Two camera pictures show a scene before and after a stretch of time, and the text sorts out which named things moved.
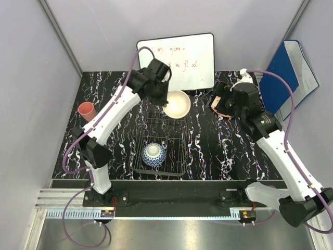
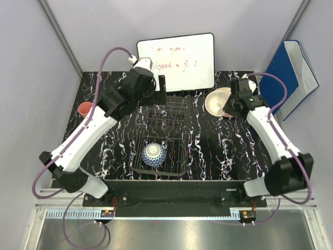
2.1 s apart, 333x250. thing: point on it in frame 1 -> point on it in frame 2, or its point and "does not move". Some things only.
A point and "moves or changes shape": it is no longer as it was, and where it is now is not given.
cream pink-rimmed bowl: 179,104 moves or changes shape
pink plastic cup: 87,110 does not move
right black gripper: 221,89 does not move
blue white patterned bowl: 154,154 does not move
